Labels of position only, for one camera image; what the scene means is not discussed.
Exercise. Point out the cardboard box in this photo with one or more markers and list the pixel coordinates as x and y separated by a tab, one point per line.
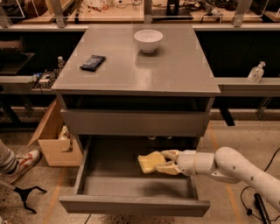
58	148

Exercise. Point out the wooden workbench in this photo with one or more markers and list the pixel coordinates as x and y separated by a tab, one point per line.
200	13

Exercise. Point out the dark snack packet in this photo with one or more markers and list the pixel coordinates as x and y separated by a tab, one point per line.
92	63

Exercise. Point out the clear sanitizer bottle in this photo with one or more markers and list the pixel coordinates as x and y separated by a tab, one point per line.
256	73

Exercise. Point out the black power strip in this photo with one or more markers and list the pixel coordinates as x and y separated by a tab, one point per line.
262	209

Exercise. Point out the open grey middle drawer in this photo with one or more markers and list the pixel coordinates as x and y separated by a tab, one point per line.
110	180

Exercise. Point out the small clear bottle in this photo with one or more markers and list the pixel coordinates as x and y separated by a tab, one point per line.
61	63

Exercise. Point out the white bowl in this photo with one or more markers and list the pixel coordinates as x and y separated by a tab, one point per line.
148	40

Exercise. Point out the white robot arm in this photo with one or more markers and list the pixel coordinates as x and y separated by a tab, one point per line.
225	165

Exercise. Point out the white orange sneaker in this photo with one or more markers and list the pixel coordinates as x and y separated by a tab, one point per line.
21	164

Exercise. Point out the grey drawer cabinet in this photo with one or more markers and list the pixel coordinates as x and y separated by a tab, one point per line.
174	78

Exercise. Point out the yellow sponge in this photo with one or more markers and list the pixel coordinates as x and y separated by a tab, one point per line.
149	162

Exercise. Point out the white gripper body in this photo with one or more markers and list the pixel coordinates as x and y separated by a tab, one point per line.
185	163

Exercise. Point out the closed grey top drawer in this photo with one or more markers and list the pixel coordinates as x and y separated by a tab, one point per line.
134	123

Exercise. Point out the black stand foot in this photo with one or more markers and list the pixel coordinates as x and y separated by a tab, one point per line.
24	193

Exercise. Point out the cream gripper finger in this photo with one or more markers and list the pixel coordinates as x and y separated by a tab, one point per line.
168	168
170	154

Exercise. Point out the grey trouser leg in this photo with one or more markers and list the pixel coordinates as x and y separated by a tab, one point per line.
8	160

